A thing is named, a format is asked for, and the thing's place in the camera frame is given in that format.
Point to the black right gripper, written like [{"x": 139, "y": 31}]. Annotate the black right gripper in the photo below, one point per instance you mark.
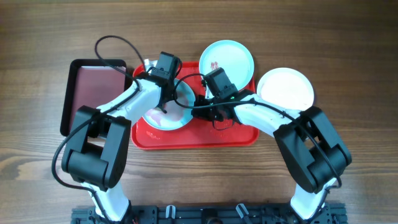
[{"x": 199, "y": 112}]

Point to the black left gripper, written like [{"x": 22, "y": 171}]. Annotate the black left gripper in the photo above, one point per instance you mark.
[{"x": 172, "y": 96}]

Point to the light blue plate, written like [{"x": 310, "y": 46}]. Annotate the light blue plate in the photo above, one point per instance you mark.
[
  {"x": 175, "y": 116},
  {"x": 234, "y": 58}
]

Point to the white plate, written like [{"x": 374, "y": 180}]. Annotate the white plate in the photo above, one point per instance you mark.
[{"x": 287, "y": 88}]

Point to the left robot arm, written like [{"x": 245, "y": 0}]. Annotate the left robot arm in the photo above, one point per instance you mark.
[{"x": 95, "y": 151}]

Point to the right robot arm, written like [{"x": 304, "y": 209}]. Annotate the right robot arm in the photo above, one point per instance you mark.
[{"x": 312, "y": 150}]

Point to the red serving tray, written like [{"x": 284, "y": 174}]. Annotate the red serving tray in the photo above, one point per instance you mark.
[{"x": 197, "y": 133}]

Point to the black water tray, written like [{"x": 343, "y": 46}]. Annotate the black water tray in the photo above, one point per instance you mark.
[{"x": 91, "y": 83}]

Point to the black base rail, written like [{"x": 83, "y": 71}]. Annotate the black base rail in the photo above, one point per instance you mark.
[{"x": 265, "y": 214}]

